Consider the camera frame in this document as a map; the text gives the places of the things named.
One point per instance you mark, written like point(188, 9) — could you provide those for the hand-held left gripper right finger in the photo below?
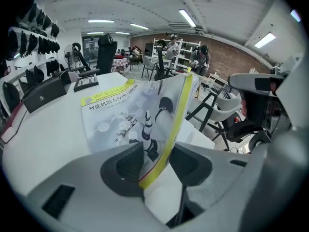
point(217, 173)

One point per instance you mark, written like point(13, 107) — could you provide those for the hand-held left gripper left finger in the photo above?
point(96, 202)

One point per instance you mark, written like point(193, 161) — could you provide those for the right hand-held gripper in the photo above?
point(294, 93)

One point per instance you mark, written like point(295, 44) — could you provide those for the yellow and white book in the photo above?
point(113, 115)

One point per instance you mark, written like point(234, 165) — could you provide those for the low white cabinet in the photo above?
point(217, 79)

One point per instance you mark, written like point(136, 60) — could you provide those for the grey shell chair black legs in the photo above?
point(225, 105)

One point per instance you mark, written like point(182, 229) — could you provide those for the black swivel chair seat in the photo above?
point(237, 130)

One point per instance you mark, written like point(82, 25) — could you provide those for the ceiling tube light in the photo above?
point(187, 18)
point(265, 40)
point(101, 21)
point(139, 26)

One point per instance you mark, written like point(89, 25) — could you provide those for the white shelf rack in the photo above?
point(187, 49)

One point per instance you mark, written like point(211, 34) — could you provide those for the grey dining chair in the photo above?
point(148, 65)

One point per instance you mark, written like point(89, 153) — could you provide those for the black box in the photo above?
point(46, 93)

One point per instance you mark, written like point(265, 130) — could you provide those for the table with patterned cloth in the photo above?
point(120, 64)

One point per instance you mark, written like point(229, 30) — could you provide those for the tall black office chair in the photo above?
point(107, 54)

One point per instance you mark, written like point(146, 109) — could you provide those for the black standing fan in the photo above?
point(70, 54)

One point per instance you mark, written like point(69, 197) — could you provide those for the black picture frame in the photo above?
point(85, 82)

